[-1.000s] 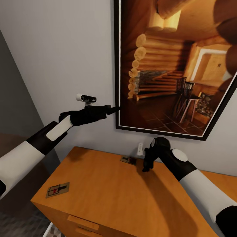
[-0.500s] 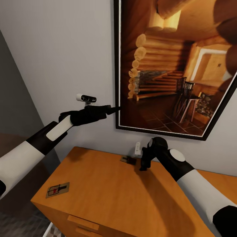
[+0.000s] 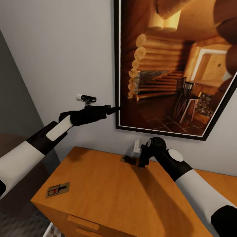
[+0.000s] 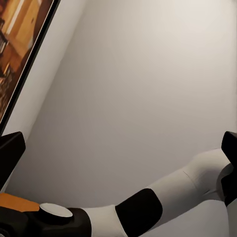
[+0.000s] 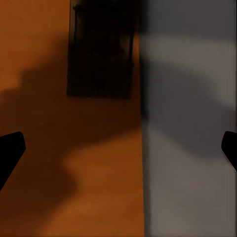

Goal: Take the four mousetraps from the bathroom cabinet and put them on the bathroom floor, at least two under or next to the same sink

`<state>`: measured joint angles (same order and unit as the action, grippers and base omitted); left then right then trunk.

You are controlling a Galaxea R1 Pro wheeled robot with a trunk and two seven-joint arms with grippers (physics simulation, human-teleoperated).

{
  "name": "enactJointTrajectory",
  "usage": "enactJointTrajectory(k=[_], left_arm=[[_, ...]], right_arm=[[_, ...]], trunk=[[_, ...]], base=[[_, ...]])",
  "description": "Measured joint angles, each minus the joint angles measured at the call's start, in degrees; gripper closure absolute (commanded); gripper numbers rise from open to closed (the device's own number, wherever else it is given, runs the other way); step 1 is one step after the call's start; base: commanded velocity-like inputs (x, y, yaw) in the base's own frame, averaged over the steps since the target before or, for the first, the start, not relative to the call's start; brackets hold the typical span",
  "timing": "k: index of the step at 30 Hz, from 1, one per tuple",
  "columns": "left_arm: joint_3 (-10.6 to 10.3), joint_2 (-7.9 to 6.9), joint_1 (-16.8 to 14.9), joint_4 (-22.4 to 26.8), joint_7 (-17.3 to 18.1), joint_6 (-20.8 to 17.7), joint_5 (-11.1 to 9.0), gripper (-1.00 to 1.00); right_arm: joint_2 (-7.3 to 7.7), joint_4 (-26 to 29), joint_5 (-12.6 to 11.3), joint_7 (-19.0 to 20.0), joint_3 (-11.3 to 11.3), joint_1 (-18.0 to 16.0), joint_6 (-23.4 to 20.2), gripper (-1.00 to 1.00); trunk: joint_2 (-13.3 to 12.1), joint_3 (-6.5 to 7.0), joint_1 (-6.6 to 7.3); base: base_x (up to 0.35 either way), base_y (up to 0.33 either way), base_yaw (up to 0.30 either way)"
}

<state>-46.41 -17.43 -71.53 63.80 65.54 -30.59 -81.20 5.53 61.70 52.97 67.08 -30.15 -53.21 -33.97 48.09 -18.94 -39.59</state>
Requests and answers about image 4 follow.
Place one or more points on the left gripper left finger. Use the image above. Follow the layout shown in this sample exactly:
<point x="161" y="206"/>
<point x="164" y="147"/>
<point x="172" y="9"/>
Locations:
<point x="12" y="146"/>

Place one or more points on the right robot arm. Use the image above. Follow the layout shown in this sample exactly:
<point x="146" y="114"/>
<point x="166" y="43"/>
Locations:
<point x="205" y="177"/>

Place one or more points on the picture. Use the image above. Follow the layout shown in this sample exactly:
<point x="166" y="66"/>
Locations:
<point x="23" y="27"/>

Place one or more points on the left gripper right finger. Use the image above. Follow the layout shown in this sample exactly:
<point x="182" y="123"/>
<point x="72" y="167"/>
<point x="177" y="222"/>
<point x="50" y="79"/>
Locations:
<point x="229" y="147"/>

